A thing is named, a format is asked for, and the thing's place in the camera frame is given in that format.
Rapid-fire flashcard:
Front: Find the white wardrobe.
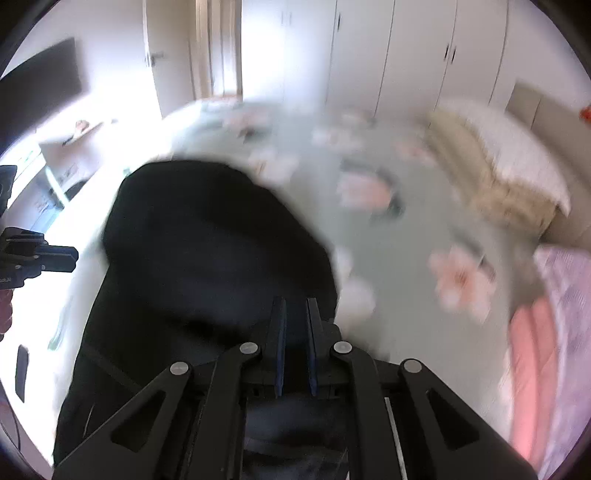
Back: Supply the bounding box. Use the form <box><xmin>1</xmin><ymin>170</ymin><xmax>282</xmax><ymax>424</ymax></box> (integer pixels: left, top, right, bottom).
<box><xmin>239</xmin><ymin>0</ymin><xmax>569</xmax><ymax>123</ymax></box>

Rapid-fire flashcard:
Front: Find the red plush toy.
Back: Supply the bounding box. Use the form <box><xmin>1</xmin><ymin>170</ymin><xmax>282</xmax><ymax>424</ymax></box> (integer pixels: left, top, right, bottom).
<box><xmin>579</xmin><ymin>105</ymin><xmax>591</xmax><ymax>122</ymax></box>

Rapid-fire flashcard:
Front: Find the folded beige quilt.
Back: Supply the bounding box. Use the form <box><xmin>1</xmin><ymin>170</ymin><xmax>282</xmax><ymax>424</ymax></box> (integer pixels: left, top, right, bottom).
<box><xmin>426</xmin><ymin>110</ymin><xmax>557</xmax><ymax>237</ymax></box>

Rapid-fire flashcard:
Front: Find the white blue desk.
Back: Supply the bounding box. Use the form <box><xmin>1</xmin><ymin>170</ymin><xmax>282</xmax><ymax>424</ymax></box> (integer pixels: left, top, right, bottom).
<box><xmin>1</xmin><ymin>121</ymin><xmax>115</xmax><ymax>232</ymax></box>

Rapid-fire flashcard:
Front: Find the folded pink purple quilt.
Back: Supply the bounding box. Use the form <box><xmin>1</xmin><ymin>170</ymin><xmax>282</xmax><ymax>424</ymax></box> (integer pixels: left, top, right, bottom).
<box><xmin>508</xmin><ymin>245</ymin><xmax>590</xmax><ymax>479</ymax></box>

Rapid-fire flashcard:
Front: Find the beige upholstered headboard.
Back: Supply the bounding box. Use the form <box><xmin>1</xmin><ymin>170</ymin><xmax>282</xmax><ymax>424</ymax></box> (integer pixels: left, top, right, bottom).
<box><xmin>506</xmin><ymin>82</ymin><xmax>591</xmax><ymax>251</ymax></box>

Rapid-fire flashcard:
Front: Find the floral green bedspread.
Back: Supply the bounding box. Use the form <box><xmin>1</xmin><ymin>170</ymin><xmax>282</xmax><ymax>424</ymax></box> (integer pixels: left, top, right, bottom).
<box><xmin>72</xmin><ymin>116</ymin><xmax>536</xmax><ymax>440</ymax></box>

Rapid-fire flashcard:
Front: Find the black hooded jacket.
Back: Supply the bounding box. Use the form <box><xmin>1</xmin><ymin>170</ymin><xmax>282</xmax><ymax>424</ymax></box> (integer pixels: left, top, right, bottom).
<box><xmin>53</xmin><ymin>160</ymin><xmax>344</xmax><ymax>479</ymax></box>

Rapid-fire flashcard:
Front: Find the person left hand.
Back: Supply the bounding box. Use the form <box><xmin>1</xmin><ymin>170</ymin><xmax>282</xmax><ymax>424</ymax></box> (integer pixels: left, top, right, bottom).
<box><xmin>0</xmin><ymin>290</ymin><xmax>13</xmax><ymax>340</ymax></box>

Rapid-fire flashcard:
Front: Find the black wall television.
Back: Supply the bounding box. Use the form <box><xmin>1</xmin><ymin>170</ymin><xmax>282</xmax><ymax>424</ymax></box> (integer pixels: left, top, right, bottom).
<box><xmin>0</xmin><ymin>37</ymin><xmax>84</xmax><ymax>154</ymax></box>

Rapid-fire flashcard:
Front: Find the white floral pillow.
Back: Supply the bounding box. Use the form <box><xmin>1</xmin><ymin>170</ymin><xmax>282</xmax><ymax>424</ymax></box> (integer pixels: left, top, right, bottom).
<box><xmin>435</xmin><ymin>98</ymin><xmax>571</xmax><ymax>215</ymax></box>

